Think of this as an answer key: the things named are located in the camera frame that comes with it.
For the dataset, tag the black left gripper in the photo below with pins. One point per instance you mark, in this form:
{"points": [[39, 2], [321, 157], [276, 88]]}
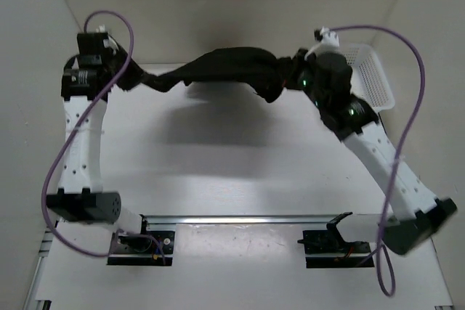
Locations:
{"points": [[136, 76]]}

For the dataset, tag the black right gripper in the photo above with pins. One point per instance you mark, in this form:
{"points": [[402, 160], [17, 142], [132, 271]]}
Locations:
{"points": [[301, 61]]}

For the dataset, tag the black shorts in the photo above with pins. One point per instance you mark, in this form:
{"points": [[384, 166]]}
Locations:
{"points": [[258, 68]]}

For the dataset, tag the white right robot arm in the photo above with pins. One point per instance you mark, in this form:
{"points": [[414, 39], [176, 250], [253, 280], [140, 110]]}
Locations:
{"points": [[417, 212]]}

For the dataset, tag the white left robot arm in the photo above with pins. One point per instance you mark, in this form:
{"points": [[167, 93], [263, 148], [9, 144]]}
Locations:
{"points": [[80, 197]]}

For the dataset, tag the white perforated plastic basket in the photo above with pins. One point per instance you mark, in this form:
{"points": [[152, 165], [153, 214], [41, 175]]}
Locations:
{"points": [[368, 78]]}

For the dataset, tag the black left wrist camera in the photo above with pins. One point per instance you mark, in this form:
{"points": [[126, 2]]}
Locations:
{"points": [[97, 42]]}

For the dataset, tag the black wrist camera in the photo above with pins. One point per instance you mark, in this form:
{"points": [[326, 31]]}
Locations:
{"points": [[326, 41], [97, 42]]}

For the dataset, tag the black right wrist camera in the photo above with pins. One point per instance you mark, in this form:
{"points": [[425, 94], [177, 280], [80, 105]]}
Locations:
{"points": [[326, 41]]}

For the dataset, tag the aluminium front rail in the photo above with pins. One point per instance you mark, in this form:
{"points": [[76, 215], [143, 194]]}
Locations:
{"points": [[242, 219]]}

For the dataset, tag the aluminium rail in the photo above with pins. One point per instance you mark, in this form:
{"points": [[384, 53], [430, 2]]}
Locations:
{"points": [[242, 219], [443, 284], [32, 301]]}

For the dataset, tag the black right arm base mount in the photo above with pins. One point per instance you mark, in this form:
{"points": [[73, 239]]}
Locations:
{"points": [[327, 249]]}

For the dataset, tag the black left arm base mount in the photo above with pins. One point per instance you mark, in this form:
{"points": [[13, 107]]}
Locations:
{"points": [[138, 251]]}

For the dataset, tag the aluminium left side rail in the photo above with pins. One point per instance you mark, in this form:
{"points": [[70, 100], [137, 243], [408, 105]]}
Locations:
{"points": [[32, 301]]}

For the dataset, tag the aluminium right side rail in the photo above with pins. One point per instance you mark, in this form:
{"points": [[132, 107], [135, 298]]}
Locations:
{"points": [[443, 284]]}

